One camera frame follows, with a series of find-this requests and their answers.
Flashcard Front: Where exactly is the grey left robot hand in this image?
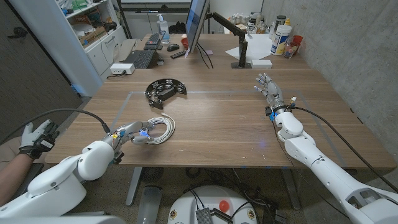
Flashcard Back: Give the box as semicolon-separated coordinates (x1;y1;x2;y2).
105;120;156;151

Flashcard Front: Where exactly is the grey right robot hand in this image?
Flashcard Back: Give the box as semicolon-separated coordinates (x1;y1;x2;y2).
254;73;289;116

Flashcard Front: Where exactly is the person's white gloved hand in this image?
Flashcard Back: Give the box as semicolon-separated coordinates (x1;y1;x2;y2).
18;119;52;159

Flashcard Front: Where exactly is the white Ethernet cable coil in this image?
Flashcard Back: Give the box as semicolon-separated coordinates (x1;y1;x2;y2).
143;112;177;146

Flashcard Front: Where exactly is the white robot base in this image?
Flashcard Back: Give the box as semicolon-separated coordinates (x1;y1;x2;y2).
167;185;258;224

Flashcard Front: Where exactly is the person's bare forearm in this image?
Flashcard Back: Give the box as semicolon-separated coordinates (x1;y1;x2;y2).
0;154;34;206

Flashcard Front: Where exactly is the black hand tracker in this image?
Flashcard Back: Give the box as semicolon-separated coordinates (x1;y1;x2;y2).
34;121;60;152

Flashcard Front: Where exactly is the clear hand sanitizer bottle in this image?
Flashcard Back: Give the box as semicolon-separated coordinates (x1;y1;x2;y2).
156;14;171;44

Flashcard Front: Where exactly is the flat white box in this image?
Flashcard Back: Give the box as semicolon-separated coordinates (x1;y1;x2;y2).
250;58;273;69

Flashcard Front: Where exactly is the clear drinking glass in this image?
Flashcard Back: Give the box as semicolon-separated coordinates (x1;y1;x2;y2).
283;42;299;59

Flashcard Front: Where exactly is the white paper sheet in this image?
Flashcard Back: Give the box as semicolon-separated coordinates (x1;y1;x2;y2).
224;33;274;62

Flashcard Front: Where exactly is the round black fan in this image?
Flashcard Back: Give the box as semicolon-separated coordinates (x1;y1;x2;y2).
140;167;165;184

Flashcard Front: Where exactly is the white wipes canister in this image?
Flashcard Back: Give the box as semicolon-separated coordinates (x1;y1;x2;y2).
270;24;292;57

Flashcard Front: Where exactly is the black curved metal part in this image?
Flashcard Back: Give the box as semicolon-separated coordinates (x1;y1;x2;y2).
144;78;188;110

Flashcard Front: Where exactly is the grey table leg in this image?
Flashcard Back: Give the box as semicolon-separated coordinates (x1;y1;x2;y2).
281;167;302;211
125;167;143;207

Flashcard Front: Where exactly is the white power strip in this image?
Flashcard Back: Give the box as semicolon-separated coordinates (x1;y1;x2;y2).
109;63;136;75

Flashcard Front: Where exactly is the large black keyboard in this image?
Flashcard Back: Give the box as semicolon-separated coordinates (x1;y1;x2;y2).
123;49;156;69

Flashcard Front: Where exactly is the grey floor plate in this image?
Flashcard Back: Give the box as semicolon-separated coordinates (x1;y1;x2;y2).
136;185;162;224

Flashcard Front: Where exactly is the beige cloth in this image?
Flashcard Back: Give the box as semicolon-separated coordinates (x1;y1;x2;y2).
119;38;140;62

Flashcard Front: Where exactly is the black remote control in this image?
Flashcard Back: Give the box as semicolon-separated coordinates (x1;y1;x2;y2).
170;49;188;59

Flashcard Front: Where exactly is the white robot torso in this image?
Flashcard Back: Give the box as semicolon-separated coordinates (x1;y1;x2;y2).
0;211;125;224

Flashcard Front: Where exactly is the small black keyboard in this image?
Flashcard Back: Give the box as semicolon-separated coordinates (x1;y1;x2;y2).
143;32;165;50

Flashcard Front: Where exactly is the white shelf cabinet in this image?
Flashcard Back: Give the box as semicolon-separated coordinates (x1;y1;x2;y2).
9;0;128;97

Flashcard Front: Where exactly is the cardboard box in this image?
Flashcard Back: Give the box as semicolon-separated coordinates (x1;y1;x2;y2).
73;14;108;47

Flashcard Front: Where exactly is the computer monitor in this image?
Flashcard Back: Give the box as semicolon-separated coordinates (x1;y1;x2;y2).
185;0;211;54

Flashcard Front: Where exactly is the grey heatsink box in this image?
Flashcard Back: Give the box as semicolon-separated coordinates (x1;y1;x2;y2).
195;207;214;224

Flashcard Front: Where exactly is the black bag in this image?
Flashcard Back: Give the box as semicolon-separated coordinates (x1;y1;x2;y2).
169;21;187;34

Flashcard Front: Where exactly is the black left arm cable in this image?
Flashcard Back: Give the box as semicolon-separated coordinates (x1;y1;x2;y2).
0;108;111;146

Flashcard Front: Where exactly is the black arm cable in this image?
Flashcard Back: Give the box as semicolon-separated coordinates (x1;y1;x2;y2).
290;106;398;192
0;108;111;146

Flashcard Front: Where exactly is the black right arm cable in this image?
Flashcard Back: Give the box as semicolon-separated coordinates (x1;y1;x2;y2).
290;106;398;192

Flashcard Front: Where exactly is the black door handle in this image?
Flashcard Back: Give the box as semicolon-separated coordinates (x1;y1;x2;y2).
7;26;29;40

